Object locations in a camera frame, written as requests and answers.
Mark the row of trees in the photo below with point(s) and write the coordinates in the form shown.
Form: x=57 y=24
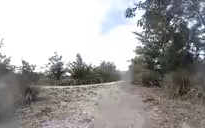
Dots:
x=80 y=71

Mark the grey dirt path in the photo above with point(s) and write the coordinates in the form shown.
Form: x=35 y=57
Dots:
x=118 y=110

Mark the tall dark trees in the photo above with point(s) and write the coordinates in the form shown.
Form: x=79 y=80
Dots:
x=173 y=43

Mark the dark bush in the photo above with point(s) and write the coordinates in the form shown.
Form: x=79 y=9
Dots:
x=3 y=86

